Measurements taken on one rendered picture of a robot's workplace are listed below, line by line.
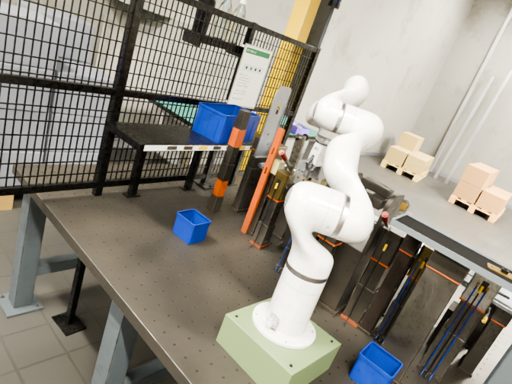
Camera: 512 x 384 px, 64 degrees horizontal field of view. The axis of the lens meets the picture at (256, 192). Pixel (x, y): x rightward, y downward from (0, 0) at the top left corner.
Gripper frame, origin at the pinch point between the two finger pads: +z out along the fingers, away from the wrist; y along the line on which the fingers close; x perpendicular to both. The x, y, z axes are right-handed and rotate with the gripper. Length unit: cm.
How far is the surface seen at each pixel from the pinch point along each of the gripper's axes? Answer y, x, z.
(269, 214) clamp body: -24.1, -1.0, 16.7
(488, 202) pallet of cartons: 606, -26, 77
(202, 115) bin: -30, 45, -9
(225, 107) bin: -10, 52, -11
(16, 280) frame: -84, 76, 86
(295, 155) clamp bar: -21.2, -0.7, -10.0
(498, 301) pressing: -14, -85, 2
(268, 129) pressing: -5.0, 26.4, -10.4
